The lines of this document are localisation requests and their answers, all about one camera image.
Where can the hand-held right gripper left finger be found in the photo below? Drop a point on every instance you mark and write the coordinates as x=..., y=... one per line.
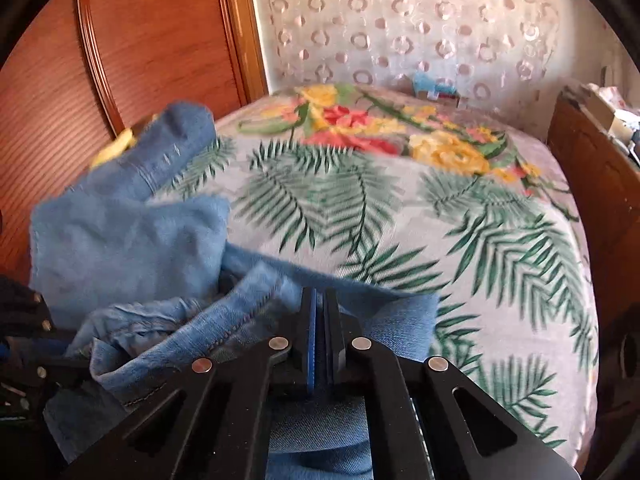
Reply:
x=311, y=360

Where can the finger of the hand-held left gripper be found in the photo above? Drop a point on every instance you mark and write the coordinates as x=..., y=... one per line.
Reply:
x=30, y=310
x=35, y=375

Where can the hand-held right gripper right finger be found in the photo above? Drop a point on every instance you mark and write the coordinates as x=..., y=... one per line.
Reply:
x=331, y=355

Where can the blue denim pants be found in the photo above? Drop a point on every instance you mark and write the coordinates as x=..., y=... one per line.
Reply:
x=125, y=245

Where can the palm leaf print bedsheet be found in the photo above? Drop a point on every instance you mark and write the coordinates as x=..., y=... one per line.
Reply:
x=350, y=210

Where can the yellow plush toy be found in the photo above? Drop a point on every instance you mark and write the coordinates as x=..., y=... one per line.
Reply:
x=114, y=150

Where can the floral blanket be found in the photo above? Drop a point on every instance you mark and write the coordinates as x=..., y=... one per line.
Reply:
x=350, y=115

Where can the small cardboard box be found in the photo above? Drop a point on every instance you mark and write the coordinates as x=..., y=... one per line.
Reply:
x=447, y=96

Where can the wooden headboard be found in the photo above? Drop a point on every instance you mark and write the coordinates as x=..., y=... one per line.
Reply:
x=150, y=50

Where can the blue plastic bag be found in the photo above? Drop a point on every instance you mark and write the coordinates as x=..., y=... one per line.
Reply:
x=426, y=82

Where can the wooden window cabinet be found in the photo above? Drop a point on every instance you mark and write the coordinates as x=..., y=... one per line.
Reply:
x=595, y=170

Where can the sheer circle pattern curtain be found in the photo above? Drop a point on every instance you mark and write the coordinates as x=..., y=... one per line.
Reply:
x=425, y=20

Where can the large cardboard box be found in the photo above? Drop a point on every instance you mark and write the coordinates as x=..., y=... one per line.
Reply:
x=602, y=110

